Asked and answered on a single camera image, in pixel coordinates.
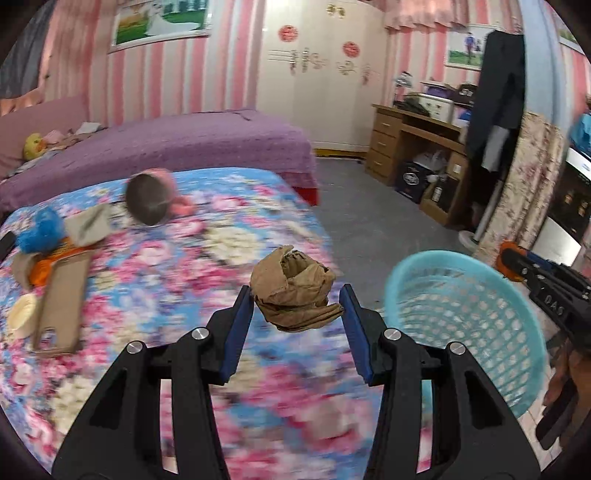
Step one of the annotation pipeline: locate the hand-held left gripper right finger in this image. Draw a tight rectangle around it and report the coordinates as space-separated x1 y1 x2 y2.
339 284 541 480

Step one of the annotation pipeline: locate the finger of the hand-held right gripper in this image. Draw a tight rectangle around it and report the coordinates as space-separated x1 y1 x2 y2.
503 251 539 282
524 251 561 275

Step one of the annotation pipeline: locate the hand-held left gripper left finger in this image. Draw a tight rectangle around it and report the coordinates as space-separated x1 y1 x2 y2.
52 285 254 480

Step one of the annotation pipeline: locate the brown paper ball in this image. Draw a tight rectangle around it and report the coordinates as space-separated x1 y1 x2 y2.
249 246 345 333

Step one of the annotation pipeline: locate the light blue plastic basket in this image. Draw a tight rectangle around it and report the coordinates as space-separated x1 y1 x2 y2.
385 250 549 418

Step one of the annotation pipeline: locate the beige cloth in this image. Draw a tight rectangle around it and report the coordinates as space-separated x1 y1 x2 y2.
65 203 114 245

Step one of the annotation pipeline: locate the orange snack wrapper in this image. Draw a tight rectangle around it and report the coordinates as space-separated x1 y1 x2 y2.
46 244 93 261

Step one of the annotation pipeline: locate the small white bowl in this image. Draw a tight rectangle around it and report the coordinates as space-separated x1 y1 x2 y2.
7 294 38 340

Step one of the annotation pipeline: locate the blue plastic bag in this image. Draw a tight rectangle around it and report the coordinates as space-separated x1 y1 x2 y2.
16 208 65 254

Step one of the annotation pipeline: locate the person's right hand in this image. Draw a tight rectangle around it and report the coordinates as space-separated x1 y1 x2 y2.
544 332 591 416

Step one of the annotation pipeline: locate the white fan base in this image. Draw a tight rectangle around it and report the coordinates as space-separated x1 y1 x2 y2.
459 228 483 252

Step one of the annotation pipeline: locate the black glass cabinet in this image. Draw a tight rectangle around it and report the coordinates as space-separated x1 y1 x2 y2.
538 148 591 268

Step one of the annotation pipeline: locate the floral blanket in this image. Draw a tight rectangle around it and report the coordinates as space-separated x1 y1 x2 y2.
0 167 393 480

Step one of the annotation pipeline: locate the cream floral door curtain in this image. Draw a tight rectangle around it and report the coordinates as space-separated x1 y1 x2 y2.
475 111 568 278

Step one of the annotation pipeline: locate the cardboard box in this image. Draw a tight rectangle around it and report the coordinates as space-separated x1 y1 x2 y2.
422 175 458 215

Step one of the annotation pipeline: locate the black gift bag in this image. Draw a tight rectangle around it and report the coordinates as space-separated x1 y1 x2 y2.
396 159 432 204

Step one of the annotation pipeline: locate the pink steel mug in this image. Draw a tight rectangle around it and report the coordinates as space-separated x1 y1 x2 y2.
126 168 195 227

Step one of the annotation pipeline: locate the brown phone case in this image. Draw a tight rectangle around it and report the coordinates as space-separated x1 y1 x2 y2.
32 254 93 355

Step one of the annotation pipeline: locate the dark hanging jacket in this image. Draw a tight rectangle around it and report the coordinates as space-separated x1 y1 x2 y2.
464 30 527 171

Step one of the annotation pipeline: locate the white storage box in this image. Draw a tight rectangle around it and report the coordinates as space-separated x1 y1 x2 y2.
418 92 455 123

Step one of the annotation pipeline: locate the wooden desk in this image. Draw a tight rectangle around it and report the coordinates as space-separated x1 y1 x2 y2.
369 104 472 227

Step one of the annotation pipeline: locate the bed with purple dotted blanket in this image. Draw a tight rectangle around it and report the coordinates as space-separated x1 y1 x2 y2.
0 109 319 217

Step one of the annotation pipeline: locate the purple box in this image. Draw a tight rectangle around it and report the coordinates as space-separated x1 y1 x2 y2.
420 80 455 97

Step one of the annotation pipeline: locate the desk lamp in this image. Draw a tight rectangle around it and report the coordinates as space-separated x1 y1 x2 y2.
392 71 414 104

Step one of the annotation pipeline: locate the white wardrobe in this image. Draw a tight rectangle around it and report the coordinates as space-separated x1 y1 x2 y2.
256 0 393 158

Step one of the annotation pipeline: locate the pink floral window curtain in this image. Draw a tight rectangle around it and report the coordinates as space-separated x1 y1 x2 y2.
383 0 485 31

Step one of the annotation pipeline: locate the yellow duck plush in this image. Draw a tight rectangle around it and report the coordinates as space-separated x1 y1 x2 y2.
25 134 47 160

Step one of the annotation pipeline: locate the pink covered headboard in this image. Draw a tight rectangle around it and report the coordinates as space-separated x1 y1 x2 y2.
0 95 90 178

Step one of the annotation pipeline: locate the small wall poster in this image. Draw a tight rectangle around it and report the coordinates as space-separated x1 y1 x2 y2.
445 25 497 70

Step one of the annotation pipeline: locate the large framed wall poster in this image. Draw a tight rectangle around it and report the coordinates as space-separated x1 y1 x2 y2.
111 0 213 51

